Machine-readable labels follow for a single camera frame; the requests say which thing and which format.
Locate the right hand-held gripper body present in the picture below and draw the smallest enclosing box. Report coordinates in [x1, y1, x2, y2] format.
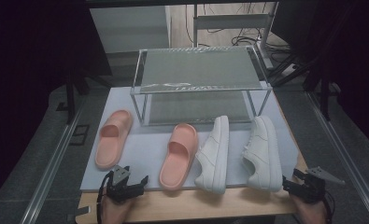
[297, 166, 345, 203]

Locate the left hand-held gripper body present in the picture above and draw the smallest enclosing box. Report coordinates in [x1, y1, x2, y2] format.
[106, 165, 137, 203]

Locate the pink rubber slipper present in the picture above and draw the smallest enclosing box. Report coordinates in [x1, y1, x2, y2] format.
[159, 122, 199, 191]
[94, 109, 134, 171]

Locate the white sneaker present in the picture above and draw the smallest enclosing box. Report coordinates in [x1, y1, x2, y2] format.
[241, 115, 284, 192]
[194, 115, 231, 195]

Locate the metal shoe rack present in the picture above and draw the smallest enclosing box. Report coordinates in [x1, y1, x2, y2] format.
[129, 46, 273, 127]

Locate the person's right hand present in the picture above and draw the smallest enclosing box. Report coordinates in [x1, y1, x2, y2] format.
[289, 194, 328, 224]

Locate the person's left hand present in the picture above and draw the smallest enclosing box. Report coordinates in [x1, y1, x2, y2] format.
[101, 198, 135, 224]

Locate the pale blue table mat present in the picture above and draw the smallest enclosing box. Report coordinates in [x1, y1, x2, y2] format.
[79, 81, 299, 192]

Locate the black table clamp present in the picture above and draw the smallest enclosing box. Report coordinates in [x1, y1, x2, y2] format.
[66, 205, 92, 224]

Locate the black floor socket plate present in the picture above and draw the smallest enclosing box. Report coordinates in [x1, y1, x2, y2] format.
[68, 124, 91, 147]

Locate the black tripod stand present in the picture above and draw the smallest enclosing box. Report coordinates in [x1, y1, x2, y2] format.
[269, 46, 334, 122]
[64, 66, 113, 125]

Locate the white cabinet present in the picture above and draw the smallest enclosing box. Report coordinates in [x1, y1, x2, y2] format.
[89, 6, 173, 54]

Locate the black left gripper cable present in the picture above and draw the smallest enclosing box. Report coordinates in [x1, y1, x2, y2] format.
[96, 171, 115, 224]

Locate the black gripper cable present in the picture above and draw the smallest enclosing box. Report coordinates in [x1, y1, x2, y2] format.
[323, 189, 336, 224]
[96, 171, 115, 224]

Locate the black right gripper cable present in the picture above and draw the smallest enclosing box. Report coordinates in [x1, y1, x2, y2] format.
[323, 189, 336, 224]

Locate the aluminium floor rail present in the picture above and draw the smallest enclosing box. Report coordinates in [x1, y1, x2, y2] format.
[306, 91, 369, 224]
[20, 96, 87, 224]

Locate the bundle of black floor cables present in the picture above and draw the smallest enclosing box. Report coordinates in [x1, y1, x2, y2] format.
[231, 31, 295, 63]

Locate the grey metal frame stand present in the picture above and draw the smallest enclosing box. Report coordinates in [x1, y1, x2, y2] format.
[192, 1, 280, 70]

